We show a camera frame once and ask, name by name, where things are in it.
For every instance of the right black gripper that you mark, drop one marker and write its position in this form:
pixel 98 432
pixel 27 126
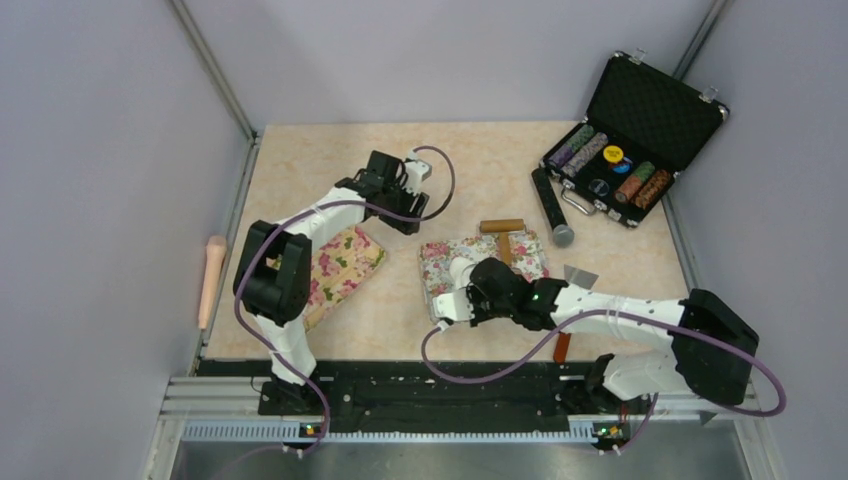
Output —
pixel 479 315

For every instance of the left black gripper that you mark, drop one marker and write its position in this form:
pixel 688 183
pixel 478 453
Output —
pixel 418 205

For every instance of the floral tray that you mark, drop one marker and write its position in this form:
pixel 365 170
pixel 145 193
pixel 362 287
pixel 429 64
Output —
pixel 528 258

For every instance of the wooden dough roller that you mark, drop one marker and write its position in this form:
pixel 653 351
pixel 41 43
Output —
pixel 501 230

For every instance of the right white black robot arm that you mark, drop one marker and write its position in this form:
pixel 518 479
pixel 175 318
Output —
pixel 681 337

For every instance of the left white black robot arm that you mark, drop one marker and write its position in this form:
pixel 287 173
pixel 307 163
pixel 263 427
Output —
pixel 273 281

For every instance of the folded floral cloth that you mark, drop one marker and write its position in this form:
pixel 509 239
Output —
pixel 338 269

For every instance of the black microphone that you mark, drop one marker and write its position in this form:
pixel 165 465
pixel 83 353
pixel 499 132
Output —
pixel 562 234

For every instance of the grey poker chip stack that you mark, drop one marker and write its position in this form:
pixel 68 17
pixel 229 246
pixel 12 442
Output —
pixel 585 154

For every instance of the purple poker chip stack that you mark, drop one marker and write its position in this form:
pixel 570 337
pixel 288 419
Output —
pixel 570 146

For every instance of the blue poker chip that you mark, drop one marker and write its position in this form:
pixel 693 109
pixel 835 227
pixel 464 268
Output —
pixel 623 166

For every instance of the yellow dealer button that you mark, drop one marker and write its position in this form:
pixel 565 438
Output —
pixel 613 154

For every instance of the green poker chip stack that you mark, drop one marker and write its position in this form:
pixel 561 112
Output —
pixel 628 189

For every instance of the brown poker chip stack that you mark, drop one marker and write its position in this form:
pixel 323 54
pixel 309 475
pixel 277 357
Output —
pixel 652 189

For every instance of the black poker chip case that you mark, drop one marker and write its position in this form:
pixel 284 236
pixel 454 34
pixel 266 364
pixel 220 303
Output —
pixel 654 118

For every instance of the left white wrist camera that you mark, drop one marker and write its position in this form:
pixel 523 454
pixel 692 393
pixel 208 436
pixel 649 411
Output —
pixel 417 171

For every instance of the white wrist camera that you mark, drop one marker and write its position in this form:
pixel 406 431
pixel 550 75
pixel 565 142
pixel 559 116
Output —
pixel 417 171
pixel 452 307

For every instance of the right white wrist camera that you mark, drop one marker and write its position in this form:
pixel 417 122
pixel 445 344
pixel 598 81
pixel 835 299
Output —
pixel 452 307

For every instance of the metal spatula wooden handle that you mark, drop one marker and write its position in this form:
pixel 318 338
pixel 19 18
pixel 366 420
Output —
pixel 581 278

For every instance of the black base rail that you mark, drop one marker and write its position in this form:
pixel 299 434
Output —
pixel 402 401

